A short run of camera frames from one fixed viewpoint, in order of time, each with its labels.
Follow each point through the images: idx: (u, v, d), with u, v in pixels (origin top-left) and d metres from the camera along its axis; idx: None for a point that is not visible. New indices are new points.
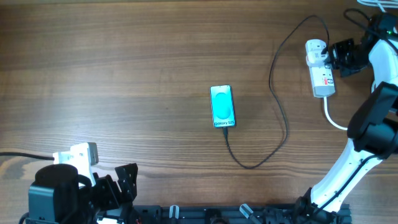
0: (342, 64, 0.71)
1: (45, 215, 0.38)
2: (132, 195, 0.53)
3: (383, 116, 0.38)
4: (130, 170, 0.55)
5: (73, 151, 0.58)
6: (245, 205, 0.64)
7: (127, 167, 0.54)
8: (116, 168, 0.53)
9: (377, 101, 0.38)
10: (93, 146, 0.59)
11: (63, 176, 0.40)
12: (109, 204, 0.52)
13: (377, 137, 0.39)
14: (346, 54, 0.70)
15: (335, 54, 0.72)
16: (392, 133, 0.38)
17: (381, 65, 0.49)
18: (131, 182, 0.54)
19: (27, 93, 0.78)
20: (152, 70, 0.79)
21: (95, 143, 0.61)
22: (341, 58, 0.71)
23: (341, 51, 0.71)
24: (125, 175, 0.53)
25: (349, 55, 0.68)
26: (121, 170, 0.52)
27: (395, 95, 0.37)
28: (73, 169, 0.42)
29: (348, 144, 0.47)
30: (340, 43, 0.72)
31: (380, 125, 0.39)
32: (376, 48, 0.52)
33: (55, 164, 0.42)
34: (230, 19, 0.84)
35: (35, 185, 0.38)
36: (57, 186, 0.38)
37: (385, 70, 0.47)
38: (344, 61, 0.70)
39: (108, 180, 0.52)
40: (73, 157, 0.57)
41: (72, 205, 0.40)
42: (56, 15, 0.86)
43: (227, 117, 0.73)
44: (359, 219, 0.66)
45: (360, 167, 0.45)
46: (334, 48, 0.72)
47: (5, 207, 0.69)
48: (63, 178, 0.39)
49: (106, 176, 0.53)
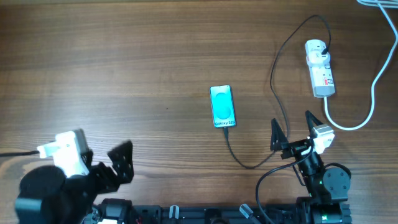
0: (309, 182, 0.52)
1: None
2: (127, 178, 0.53)
3: (337, 179, 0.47)
4: (123, 147, 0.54)
5: (58, 141, 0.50)
6: (245, 205, 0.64)
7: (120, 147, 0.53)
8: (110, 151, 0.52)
9: (337, 171, 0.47)
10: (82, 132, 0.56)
11: (51, 186, 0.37)
12: (106, 188, 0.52)
13: (336, 178, 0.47)
14: (313, 182, 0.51)
15: (311, 182, 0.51)
16: (339, 175, 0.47)
17: (332, 184, 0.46)
18: (127, 164, 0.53)
19: (27, 93, 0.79)
20: (152, 70, 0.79)
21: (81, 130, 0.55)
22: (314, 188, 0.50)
23: (314, 185, 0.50)
24: (116, 156, 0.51)
25: (313, 185, 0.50)
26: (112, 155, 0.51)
27: (340, 174, 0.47)
28: (61, 178, 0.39)
29: (330, 182, 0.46)
30: (313, 185, 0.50)
31: (336, 175, 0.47)
32: (331, 183, 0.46)
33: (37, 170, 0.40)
34: (229, 19, 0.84)
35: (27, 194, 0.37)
36: (46, 196, 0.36)
37: (328, 183, 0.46)
38: (311, 180, 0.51)
39: (101, 168, 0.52)
40: (60, 147, 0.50)
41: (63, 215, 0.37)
42: (56, 16, 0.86)
43: (227, 118, 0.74)
44: (359, 219, 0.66)
45: (329, 176, 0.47)
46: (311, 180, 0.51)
47: (4, 207, 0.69)
48: (51, 188, 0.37)
49: (99, 165, 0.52)
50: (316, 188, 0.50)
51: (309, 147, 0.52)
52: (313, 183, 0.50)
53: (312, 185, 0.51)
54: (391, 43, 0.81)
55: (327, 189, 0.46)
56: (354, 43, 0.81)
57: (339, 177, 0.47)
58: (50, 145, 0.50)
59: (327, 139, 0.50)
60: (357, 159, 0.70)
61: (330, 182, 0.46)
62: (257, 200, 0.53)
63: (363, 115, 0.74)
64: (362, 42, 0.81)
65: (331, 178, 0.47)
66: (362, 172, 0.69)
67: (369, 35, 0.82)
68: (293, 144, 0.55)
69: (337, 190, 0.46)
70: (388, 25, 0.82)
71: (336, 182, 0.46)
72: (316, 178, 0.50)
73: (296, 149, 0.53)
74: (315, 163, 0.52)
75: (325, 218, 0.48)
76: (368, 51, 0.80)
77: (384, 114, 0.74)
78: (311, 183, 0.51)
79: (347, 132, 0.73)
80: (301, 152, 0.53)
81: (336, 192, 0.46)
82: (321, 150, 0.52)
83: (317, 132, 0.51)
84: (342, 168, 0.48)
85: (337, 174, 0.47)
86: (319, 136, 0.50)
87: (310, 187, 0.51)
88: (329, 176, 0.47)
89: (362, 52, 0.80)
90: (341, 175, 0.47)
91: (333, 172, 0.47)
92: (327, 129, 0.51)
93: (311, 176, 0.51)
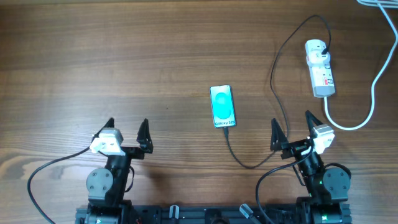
0: (309, 182, 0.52)
1: (102, 216, 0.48)
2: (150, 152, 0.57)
3: (337, 179, 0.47)
4: (145, 125, 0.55)
5: (104, 140, 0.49)
6: (245, 205, 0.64)
7: (142, 125, 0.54)
8: (137, 136, 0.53)
9: (337, 171, 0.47)
10: (116, 129, 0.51)
11: (106, 183, 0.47)
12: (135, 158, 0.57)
13: (336, 178, 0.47)
14: (312, 182, 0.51)
15: (311, 182, 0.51)
16: (339, 175, 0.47)
17: (332, 183, 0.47)
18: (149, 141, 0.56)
19: (27, 93, 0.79)
20: (152, 70, 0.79)
21: (113, 129, 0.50)
22: (313, 188, 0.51)
23: (313, 185, 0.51)
24: (144, 138, 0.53)
25: (313, 185, 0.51)
26: (143, 140, 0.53)
27: (341, 174, 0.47)
28: (110, 175, 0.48)
29: (330, 182, 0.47)
30: (313, 185, 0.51)
31: (336, 175, 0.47)
32: (331, 183, 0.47)
33: (94, 170, 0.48)
34: (229, 19, 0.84)
35: (97, 185, 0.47)
36: (105, 193, 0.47)
37: (328, 183, 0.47)
38: (311, 180, 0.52)
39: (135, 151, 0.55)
40: (105, 144, 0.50)
41: (117, 199, 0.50)
42: (56, 16, 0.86)
43: (227, 118, 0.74)
44: (359, 219, 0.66)
45: (330, 175, 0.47)
46: (310, 179, 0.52)
47: (5, 207, 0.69)
48: (106, 186, 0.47)
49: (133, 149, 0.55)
50: (316, 188, 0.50)
51: (309, 147, 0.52)
52: (313, 183, 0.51)
53: (311, 184, 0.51)
54: (391, 43, 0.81)
55: (326, 188, 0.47)
56: (354, 43, 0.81)
57: (339, 177, 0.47)
58: (95, 143, 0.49)
59: (328, 139, 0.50)
60: (357, 159, 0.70)
61: (330, 182, 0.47)
62: (257, 200, 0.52)
63: (363, 115, 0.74)
64: (362, 42, 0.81)
65: (331, 177, 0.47)
66: (361, 172, 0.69)
67: (369, 35, 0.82)
68: (293, 144, 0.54)
69: (337, 190, 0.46)
70: (388, 25, 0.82)
71: (336, 183, 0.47)
72: (316, 178, 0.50)
73: (296, 149, 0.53)
74: (315, 163, 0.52)
75: (325, 219, 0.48)
76: (368, 51, 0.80)
77: (384, 114, 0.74)
78: (311, 183, 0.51)
79: (347, 132, 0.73)
80: (301, 152, 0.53)
81: (336, 192, 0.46)
82: (321, 150, 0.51)
83: (316, 132, 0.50)
84: (342, 168, 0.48)
85: (337, 175, 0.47)
86: (319, 136, 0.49)
87: (310, 186, 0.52)
88: (329, 176, 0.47)
89: (362, 52, 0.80)
90: (341, 175, 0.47)
91: (333, 173, 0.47)
92: (327, 129, 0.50)
93: (311, 176, 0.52)
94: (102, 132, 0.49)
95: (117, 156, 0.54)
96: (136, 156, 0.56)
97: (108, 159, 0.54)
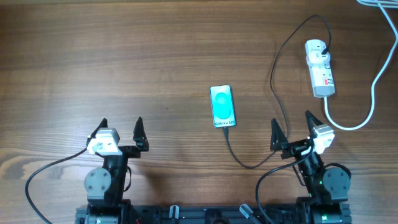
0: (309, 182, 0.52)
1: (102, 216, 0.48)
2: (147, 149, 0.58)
3: (337, 179, 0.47)
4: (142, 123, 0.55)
5: (101, 140, 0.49)
6: (245, 205, 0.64)
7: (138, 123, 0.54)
8: (134, 135, 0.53)
9: (337, 171, 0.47)
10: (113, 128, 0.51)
11: (104, 183, 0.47)
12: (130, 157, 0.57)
13: (336, 178, 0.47)
14: (312, 182, 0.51)
15: (311, 182, 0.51)
16: (339, 175, 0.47)
17: (332, 183, 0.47)
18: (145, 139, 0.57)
19: (27, 93, 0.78)
20: (152, 70, 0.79)
21: (111, 129, 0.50)
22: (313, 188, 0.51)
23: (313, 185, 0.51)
24: (140, 136, 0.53)
25: (313, 185, 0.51)
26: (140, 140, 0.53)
27: (340, 174, 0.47)
28: (109, 175, 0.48)
29: (330, 182, 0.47)
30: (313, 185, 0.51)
31: (336, 175, 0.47)
32: (331, 183, 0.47)
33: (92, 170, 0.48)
34: (229, 19, 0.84)
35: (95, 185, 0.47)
36: (104, 192, 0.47)
37: (328, 183, 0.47)
38: (311, 180, 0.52)
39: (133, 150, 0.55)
40: (102, 144, 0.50)
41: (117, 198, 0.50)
42: (56, 16, 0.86)
43: (227, 118, 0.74)
44: (359, 219, 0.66)
45: (329, 176, 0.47)
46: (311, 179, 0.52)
47: (5, 207, 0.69)
48: (106, 185, 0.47)
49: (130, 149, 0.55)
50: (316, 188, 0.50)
51: (309, 147, 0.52)
52: (313, 183, 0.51)
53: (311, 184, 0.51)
54: (391, 43, 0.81)
55: (326, 188, 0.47)
56: (354, 43, 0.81)
57: (339, 177, 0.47)
58: (92, 144, 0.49)
59: (327, 139, 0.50)
60: (357, 159, 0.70)
61: (330, 182, 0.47)
62: (257, 199, 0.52)
63: (363, 115, 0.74)
64: (362, 42, 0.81)
65: (331, 178, 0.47)
66: (361, 172, 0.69)
67: (369, 35, 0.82)
68: (293, 144, 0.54)
69: (337, 190, 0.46)
70: (388, 25, 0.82)
71: (336, 183, 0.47)
72: (317, 178, 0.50)
73: (296, 149, 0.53)
74: (314, 163, 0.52)
75: (325, 219, 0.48)
76: (368, 52, 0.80)
77: (384, 114, 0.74)
78: (311, 183, 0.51)
79: (347, 132, 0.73)
80: (301, 152, 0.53)
81: (336, 191, 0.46)
82: (321, 150, 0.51)
83: (317, 132, 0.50)
84: (342, 168, 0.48)
85: (337, 175, 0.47)
86: (319, 136, 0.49)
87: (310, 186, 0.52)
88: (328, 176, 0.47)
89: (362, 52, 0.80)
90: (340, 175, 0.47)
91: (333, 173, 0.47)
92: (328, 129, 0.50)
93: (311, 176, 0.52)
94: (99, 132, 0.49)
95: (113, 155, 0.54)
96: (133, 155, 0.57)
97: (104, 160, 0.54)
